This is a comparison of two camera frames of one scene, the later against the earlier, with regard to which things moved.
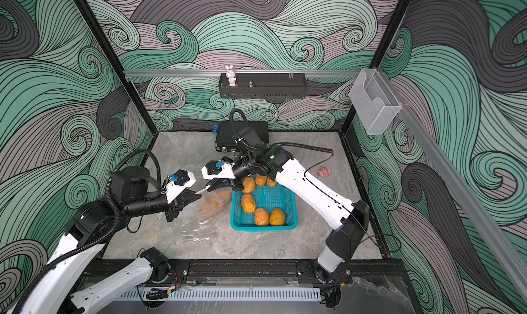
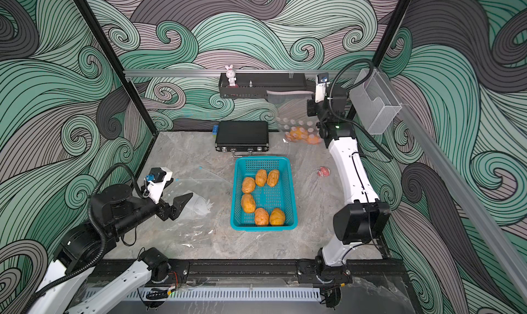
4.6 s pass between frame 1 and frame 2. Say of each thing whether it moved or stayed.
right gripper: moved
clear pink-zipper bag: moved
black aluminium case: stayed
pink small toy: stayed
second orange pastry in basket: stayed
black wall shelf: stayed
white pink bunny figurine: stayed
